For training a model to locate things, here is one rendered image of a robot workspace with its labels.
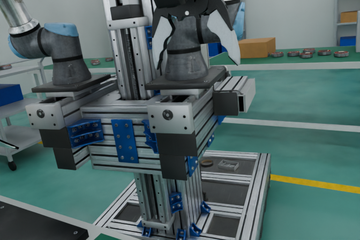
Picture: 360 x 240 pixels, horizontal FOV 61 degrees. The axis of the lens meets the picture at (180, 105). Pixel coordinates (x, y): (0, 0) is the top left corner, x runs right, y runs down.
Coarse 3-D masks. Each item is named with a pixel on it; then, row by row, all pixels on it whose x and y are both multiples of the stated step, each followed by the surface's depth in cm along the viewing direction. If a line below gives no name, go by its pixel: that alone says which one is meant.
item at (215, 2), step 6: (210, 0) 46; (216, 0) 46; (222, 0) 46; (210, 6) 46; (216, 6) 46; (222, 6) 46; (210, 12) 47; (222, 12) 46; (228, 12) 46; (222, 18) 46; (228, 18) 46; (228, 24) 46
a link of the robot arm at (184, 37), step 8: (192, 16) 94; (176, 24) 95; (184, 24) 95; (192, 24) 94; (200, 24) 94; (176, 32) 96; (184, 32) 95; (192, 32) 95; (200, 32) 94; (176, 40) 97; (184, 40) 96; (192, 40) 97; (200, 40) 97; (168, 48) 100; (176, 48) 98; (184, 48) 97
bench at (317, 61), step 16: (304, 48) 324; (320, 48) 312; (336, 48) 300; (352, 48) 289; (224, 64) 285; (240, 64) 277; (256, 64) 268; (272, 64) 261; (288, 64) 255; (304, 64) 249; (320, 64) 243; (336, 64) 238; (352, 64) 232; (320, 128) 262; (336, 128) 256; (352, 128) 250
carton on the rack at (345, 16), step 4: (344, 12) 540; (348, 12) 529; (352, 12) 526; (356, 12) 524; (344, 16) 534; (348, 16) 531; (352, 16) 528; (356, 16) 526; (344, 20) 536; (348, 20) 533; (352, 20) 530; (356, 20) 527
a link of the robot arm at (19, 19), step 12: (0, 0) 106; (12, 0) 107; (12, 12) 109; (24, 12) 112; (12, 24) 112; (24, 24) 113; (36, 24) 116; (12, 36) 114; (24, 36) 114; (36, 36) 115; (12, 48) 118; (24, 48) 117; (36, 48) 116
